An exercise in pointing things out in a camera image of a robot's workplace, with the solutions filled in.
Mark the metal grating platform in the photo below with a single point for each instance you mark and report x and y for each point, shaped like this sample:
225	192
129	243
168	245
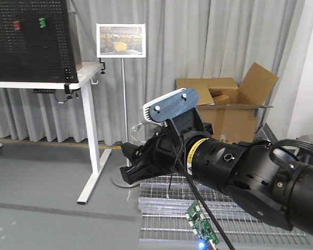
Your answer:
164	200

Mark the green circuit board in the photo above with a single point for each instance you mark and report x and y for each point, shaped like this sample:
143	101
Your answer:
201	227

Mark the white frame table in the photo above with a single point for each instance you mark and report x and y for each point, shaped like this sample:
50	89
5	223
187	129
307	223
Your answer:
85	81

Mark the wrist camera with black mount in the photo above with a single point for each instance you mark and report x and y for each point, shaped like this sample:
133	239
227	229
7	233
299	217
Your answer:
176	108

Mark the open cardboard box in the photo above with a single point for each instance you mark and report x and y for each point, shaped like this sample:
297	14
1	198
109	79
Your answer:
233	109

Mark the framed picture sign stand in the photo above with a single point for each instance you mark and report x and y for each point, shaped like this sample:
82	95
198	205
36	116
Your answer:
122	41

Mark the clear glass beaker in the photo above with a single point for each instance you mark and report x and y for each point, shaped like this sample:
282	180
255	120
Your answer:
140	133

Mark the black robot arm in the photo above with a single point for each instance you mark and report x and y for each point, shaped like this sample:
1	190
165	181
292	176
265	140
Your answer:
265	179

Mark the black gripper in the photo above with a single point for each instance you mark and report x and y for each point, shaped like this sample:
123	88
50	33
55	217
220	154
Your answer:
166	153

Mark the grey curtain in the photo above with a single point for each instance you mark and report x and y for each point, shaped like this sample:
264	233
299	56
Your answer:
203	39

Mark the black pegboard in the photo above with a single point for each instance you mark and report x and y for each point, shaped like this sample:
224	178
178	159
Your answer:
35	42

